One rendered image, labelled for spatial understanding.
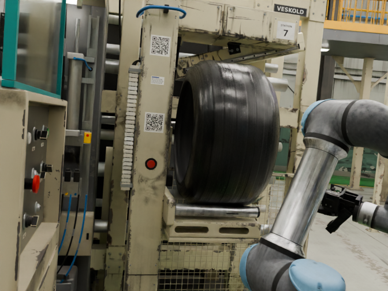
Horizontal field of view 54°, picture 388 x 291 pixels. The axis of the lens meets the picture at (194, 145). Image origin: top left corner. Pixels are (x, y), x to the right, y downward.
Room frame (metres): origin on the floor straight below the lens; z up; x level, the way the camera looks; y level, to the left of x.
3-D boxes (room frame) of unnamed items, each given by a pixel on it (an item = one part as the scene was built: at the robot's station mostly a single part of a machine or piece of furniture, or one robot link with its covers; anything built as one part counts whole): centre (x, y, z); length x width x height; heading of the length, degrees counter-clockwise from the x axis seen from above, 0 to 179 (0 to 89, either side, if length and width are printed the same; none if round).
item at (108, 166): (2.32, 0.50, 0.61); 0.33 x 0.06 x 0.86; 12
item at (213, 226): (1.46, -0.10, 0.83); 0.36 x 0.09 x 0.06; 102
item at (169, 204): (1.56, 0.10, 0.90); 0.40 x 0.03 x 0.10; 12
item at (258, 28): (1.92, -0.13, 1.71); 0.61 x 0.25 x 0.15; 102
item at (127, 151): (1.48, 0.25, 1.19); 0.05 x 0.04 x 0.48; 12
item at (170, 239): (1.60, -0.07, 0.80); 0.37 x 0.36 x 0.02; 12
